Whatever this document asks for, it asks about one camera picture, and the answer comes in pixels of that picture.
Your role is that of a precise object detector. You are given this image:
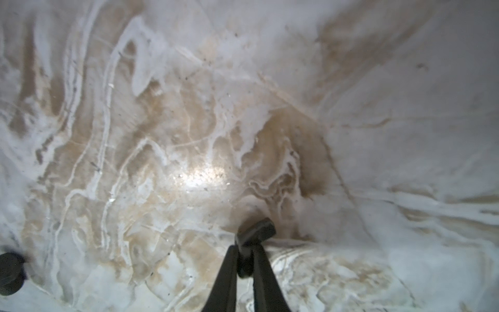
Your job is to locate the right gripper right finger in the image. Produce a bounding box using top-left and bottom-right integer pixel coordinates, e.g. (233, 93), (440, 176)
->
(252, 244), (291, 312)

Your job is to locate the black hex bolt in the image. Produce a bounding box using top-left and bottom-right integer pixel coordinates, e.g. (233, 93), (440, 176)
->
(0, 252), (25, 296)

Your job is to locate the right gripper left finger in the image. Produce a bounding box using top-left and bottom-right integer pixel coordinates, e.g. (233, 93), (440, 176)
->
(201, 245), (239, 312)

